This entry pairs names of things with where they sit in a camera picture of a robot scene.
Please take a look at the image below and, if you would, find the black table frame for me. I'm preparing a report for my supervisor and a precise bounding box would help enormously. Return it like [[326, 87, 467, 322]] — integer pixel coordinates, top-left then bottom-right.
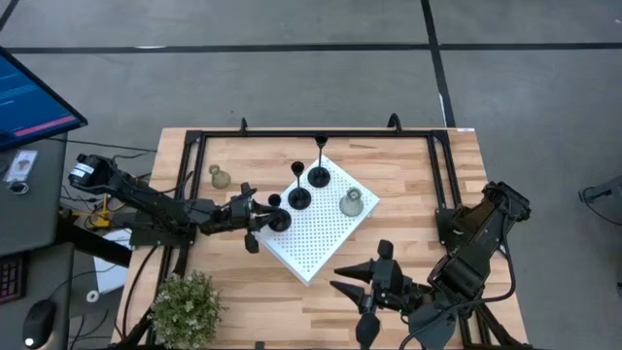
[[172, 112, 536, 350]]

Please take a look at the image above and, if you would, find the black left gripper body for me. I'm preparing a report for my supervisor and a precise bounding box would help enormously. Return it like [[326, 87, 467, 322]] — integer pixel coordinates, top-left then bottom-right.
[[216, 182, 261, 255]]

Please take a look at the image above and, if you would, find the tall black candlestick holder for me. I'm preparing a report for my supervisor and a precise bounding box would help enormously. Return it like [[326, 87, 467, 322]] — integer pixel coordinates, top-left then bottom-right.
[[306, 133, 332, 190]]

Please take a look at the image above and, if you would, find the black keyboard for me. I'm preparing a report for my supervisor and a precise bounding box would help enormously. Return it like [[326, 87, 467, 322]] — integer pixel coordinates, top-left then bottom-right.
[[0, 252, 27, 306]]

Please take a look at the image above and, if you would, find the green ribbed glass candle holder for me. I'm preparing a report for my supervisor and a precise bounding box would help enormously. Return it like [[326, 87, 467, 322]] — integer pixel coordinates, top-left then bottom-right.
[[338, 187, 364, 218]]

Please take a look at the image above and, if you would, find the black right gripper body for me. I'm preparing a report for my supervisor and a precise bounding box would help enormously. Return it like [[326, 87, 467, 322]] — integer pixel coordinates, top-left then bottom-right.
[[355, 238, 415, 350]]

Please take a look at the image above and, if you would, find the yellow clamp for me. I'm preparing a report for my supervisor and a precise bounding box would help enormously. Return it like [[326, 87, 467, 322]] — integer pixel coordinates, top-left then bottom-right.
[[57, 192, 114, 230]]

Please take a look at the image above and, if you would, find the white card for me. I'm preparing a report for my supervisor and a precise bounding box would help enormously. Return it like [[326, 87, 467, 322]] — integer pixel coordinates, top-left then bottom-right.
[[3, 149, 39, 185]]

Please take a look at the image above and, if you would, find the medium black candlestick holder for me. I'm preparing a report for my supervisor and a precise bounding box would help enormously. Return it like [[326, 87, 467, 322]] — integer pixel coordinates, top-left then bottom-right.
[[287, 160, 313, 211]]

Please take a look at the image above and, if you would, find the dark grey desk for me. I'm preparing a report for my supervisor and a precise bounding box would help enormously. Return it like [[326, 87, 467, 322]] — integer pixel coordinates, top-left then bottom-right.
[[0, 133, 75, 350]]

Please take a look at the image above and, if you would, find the short black candlestick holder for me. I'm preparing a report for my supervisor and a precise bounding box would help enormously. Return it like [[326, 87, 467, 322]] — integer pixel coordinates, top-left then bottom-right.
[[267, 192, 294, 233]]

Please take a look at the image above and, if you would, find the artificial green plant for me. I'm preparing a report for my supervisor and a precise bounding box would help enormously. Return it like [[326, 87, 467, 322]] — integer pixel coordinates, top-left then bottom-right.
[[150, 270, 227, 350]]

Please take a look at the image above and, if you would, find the white perforated metal shelf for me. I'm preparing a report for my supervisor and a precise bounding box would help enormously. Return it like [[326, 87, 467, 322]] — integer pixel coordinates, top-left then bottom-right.
[[253, 154, 381, 287]]

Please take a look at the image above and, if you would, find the clear ribbed glass candle holder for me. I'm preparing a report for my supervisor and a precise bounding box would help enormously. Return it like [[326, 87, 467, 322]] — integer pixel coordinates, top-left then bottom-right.
[[208, 163, 232, 191]]

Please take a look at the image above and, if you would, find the computer monitor with blue screen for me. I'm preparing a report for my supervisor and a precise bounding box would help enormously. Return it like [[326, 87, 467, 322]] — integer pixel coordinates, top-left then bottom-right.
[[0, 46, 89, 152]]

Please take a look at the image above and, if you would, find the white paper sheet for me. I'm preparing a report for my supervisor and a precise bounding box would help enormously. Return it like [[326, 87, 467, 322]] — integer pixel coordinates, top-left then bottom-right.
[[91, 227, 133, 296]]

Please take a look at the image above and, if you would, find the black computer mouse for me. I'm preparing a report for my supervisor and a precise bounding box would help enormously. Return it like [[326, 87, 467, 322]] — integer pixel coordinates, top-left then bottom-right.
[[21, 297, 58, 349]]

